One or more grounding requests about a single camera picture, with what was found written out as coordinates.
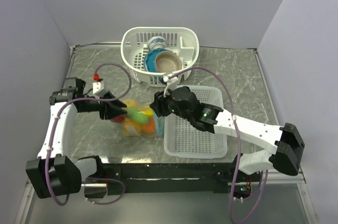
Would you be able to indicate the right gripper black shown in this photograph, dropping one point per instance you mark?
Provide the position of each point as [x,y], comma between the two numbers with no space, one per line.
[159,104]

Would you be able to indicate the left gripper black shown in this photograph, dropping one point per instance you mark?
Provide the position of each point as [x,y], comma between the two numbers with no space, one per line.
[109,113]

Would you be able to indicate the clear zip top bag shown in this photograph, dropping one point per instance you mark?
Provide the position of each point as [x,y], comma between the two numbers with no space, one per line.
[159,122]

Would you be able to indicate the green fake vegetable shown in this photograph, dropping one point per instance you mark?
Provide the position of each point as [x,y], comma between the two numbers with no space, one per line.
[137,116]

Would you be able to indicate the white rectangular mesh basket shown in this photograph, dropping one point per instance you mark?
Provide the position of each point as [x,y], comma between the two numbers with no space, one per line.
[182,140]

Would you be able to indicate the orange fake fruit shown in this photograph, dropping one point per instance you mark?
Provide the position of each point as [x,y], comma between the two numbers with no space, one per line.
[149,128]

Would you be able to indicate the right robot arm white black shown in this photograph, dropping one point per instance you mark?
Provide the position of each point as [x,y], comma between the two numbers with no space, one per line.
[282,146]

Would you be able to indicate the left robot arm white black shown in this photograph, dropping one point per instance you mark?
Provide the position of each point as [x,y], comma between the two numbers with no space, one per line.
[53,171]

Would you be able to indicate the red fake apple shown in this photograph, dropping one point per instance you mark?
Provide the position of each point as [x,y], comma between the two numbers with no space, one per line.
[118,119]

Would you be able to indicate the tan fake potato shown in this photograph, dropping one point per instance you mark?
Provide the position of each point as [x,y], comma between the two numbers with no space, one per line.
[130,103]

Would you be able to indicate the yellow fake pepper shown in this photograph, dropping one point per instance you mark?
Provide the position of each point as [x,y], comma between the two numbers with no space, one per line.
[131,128]

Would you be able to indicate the beige bowl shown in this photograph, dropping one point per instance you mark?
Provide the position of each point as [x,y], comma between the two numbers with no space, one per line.
[167,61]

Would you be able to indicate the teal plate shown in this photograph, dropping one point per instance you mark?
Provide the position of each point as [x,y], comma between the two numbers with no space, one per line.
[149,60]

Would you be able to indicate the white oval dish basket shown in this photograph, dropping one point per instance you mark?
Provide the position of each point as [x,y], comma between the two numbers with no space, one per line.
[180,40]

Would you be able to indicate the blue white porcelain cup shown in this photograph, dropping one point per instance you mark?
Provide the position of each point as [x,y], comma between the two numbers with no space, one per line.
[156,42]

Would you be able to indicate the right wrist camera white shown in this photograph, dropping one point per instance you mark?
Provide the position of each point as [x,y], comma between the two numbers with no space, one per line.
[170,81]

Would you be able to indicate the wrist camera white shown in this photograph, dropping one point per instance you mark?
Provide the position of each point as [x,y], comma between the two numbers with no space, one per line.
[99,89]
[170,81]

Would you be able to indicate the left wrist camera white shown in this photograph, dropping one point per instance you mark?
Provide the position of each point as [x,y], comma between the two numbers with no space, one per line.
[99,89]

